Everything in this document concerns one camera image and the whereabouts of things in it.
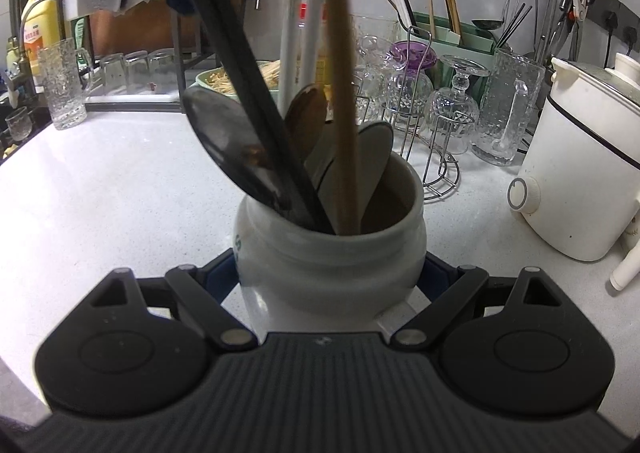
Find white pot lid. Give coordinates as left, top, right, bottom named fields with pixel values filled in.
left=552, top=53, right=640, bottom=109

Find black dish rack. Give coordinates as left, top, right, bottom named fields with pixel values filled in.
left=55, top=0, right=226, bottom=114

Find white ceramic mug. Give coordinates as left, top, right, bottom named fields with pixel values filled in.
left=234, top=150, right=428, bottom=334

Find white electric pot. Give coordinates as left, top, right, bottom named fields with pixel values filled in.
left=506, top=53, right=640, bottom=291

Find white ceramic spoon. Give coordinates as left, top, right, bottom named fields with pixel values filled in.
left=320, top=120, right=396, bottom=234
left=304, top=123, right=341, bottom=184

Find stemmed clear glass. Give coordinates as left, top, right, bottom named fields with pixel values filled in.
left=430, top=54, right=490, bottom=155

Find yellow detergent bottle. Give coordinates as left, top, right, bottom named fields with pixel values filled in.
left=20, top=0, right=66, bottom=76

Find purple-lidded glass cup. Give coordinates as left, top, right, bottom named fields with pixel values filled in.
left=390, top=40, right=441, bottom=99

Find enoki mushrooms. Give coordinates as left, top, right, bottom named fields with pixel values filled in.
left=207, top=60, right=283, bottom=96

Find black wall power strip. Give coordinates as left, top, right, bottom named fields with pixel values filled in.
left=585, top=0, right=640, bottom=54

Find pale green bottle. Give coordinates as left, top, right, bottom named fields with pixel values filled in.
left=5, top=36, right=23, bottom=71

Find wire glass rack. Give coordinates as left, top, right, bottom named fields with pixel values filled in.
left=350, top=26, right=461, bottom=203

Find dark kitchen sink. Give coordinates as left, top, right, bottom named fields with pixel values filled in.
left=0, top=106, right=41, bottom=159

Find green utensil holder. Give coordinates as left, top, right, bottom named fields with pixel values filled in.
left=410, top=16, right=498, bottom=89

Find red-lidded plastic jar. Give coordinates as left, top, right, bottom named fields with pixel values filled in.
left=298, top=2, right=333, bottom=99

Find large metal spoon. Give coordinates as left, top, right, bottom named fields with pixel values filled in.
left=181, top=86, right=301, bottom=229

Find green strainer basket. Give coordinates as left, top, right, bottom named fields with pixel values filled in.
left=195, top=66, right=281, bottom=99

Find small stemmed glass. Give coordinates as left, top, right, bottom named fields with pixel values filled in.
left=5, top=107, right=33, bottom=143

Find round clear glass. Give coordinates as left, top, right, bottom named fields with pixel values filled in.
left=352, top=63, right=396, bottom=129

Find textured glass mug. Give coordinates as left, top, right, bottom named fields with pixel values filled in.
left=39, top=38, right=93, bottom=130
left=471, top=48, right=546, bottom=168

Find copper teaspoon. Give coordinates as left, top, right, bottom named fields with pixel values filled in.
left=284, top=83, right=328, bottom=159

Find patterned ceramic bowl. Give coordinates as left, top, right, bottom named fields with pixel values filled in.
left=622, top=218, right=640, bottom=254

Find wooden chopstick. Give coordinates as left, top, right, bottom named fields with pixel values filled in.
left=316, top=0, right=362, bottom=237

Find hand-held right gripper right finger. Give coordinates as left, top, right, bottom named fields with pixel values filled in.
left=390, top=250, right=563, bottom=351

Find tall clear glass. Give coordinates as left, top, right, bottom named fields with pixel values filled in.
left=350, top=16, right=401, bottom=69

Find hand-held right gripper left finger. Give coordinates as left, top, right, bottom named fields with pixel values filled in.
left=90, top=247, right=258, bottom=351

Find small clear glass cup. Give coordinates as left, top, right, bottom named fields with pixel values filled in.
left=149, top=49, right=176, bottom=93
left=100, top=53, right=126, bottom=94
left=125, top=50, right=151, bottom=94

